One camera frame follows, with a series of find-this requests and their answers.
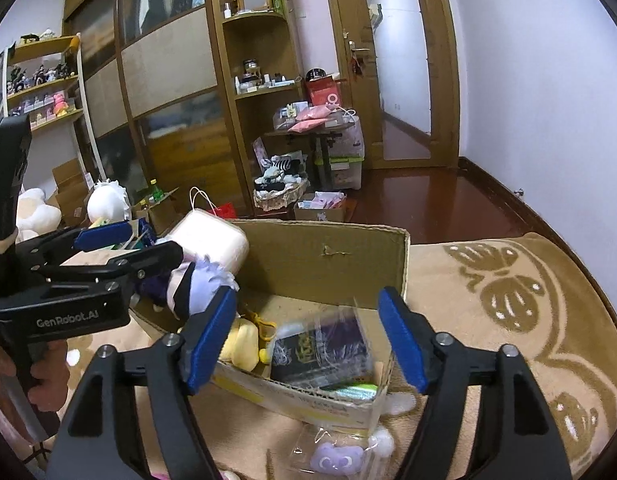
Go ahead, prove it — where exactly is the wall shelf with figurines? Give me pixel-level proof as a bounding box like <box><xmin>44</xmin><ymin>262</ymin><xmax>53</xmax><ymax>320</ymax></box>
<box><xmin>0</xmin><ymin>34</ymin><xmax>88</xmax><ymax>132</ymax></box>

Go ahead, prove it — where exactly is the plain brown carton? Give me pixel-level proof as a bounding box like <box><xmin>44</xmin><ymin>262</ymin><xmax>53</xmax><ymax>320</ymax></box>
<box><xmin>51</xmin><ymin>158</ymin><xmax>98</xmax><ymax>227</ymax></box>

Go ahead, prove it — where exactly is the brown cardboard box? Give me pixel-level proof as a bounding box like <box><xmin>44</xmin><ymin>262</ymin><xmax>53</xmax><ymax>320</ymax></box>
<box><xmin>128</xmin><ymin>217</ymin><xmax>412</xmax><ymax>437</ymax></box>

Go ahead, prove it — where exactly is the wooden sliding wardrobe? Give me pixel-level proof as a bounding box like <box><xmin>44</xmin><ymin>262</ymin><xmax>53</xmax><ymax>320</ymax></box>
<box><xmin>62</xmin><ymin>0</ymin><xmax>250</xmax><ymax>222</ymax></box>

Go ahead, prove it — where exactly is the person's left hand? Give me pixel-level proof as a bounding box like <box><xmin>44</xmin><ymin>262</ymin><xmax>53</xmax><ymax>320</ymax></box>
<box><xmin>28</xmin><ymin>341</ymin><xmax>70</xmax><ymax>412</ymax></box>

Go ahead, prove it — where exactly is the beige floral blanket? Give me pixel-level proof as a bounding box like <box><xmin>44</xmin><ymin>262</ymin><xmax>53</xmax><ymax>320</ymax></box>
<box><xmin>63</xmin><ymin>232</ymin><xmax>615</xmax><ymax>480</ymax></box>

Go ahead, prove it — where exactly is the red bag with white handles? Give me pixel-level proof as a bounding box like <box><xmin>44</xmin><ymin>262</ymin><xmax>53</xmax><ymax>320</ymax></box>
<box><xmin>189</xmin><ymin>186</ymin><xmax>238</xmax><ymax>222</ymax></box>

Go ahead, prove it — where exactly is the wooden corner shelf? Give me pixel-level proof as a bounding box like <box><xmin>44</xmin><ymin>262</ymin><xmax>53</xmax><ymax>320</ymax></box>
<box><xmin>207</xmin><ymin>0</ymin><xmax>315</xmax><ymax>217</ymax></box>

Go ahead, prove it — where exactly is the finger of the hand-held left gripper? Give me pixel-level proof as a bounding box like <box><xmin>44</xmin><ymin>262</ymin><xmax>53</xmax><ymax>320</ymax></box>
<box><xmin>37</xmin><ymin>240</ymin><xmax>185</xmax><ymax>287</ymax></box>
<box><xmin>16</xmin><ymin>220</ymin><xmax>136</xmax><ymax>271</ymax></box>

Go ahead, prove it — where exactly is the red paper bag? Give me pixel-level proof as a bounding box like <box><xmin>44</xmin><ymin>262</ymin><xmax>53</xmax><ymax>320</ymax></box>
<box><xmin>303</xmin><ymin>77</ymin><xmax>343</xmax><ymax>112</ymax></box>

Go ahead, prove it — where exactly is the small carton of packets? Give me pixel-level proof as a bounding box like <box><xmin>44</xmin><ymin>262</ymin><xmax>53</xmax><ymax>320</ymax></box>
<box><xmin>293</xmin><ymin>190</ymin><xmax>348</xmax><ymax>222</ymax></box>

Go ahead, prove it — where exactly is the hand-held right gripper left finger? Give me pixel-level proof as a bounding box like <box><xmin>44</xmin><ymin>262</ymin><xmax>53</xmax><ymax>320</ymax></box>
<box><xmin>46</xmin><ymin>286</ymin><xmax>239</xmax><ymax>480</ymax></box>

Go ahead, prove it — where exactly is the cream plush toy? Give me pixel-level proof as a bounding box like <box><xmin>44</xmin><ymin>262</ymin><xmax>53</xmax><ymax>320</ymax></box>
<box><xmin>15</xmin><ymin>187</ymin><xmax>62</xmax><ymax>242</ymax></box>

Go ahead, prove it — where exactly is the wooden door with glass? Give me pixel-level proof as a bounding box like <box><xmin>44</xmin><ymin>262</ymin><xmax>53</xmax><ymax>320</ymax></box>
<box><xmin>320</xmin><ymin>0</ymin><xmax>463</xmax><ymax>172</ymax></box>

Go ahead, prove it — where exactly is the white frilled plush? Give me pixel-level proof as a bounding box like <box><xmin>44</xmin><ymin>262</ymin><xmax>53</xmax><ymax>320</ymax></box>
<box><xmin>85</xmin><ymin>178</ymin><xmax>132</xmax><ymax>224</ymax></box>

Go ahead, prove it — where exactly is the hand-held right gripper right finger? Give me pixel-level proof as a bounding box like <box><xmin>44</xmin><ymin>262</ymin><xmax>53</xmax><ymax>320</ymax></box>
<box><xmin>377</xmin><ymin>286</ymin><xmax>574</xmax><ymax>480</ymax></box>

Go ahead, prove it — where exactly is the clear storage bin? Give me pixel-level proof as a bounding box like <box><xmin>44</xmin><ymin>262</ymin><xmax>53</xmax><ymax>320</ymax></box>
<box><xmin>313</xmin><ymin>114</ymin><xmax>366</xmax><ymax>192</ymax></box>

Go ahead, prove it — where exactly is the small dark side table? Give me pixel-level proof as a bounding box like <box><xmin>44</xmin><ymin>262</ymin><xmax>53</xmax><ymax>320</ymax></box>
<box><xmin>263</xmin><ymin>127</ymin><xmax>358</xmax><ymax>194</ymax></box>

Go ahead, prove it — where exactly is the lavender plush keychain in bag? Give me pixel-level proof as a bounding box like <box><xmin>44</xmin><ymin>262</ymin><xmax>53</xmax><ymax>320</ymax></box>
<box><xmin>292</xmin><ymin>424</ymin><xmax>390</xmax><ymax>479</ymax></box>

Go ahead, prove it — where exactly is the yellow plush toy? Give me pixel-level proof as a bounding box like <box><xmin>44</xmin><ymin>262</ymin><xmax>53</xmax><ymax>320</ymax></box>
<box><xmin>218</xmin><ymin>314</ymin><xmax>278</xmax><ymax>374</ymax></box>

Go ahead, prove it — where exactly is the black packet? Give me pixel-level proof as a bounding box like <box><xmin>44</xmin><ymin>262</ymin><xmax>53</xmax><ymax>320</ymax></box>
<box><xmin>269</xmin><ymin>309</ymin><xmax>377</xmax><ymax>392</ymax></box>

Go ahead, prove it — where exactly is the green tissue pack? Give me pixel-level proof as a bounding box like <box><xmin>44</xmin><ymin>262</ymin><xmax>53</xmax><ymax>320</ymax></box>
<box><xmin>316</xmin><ymin>381</ymin><xmax>380</xmax><ymax>403</ymax></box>

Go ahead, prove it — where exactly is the wicker basket of socks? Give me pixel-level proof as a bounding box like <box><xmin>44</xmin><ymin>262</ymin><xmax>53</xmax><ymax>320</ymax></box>
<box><xmin>252</xmin><ymin>152</ymin><xmax>310</xmax><ymax>212</ymax></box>

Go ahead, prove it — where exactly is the open carton with bottles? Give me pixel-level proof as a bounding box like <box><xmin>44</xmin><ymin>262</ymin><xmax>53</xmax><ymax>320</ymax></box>
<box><xmin>130</xmin><ymin>187</ymin><xmax>182</xmax><ymax>234</ymax></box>

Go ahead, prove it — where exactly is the purple-haired plush doll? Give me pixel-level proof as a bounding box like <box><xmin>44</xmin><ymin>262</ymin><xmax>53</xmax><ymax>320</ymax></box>
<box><xmin>137</xmin><ymin>254</ymin><xmax>240</xmax><ymax>322</ymax></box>

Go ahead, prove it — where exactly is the pink pouch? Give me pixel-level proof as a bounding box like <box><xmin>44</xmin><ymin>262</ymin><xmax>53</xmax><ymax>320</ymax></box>
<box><xmin>292</xmin><ymin>105</ymin><xmax>340</xmax><ymax>134</ymax></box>

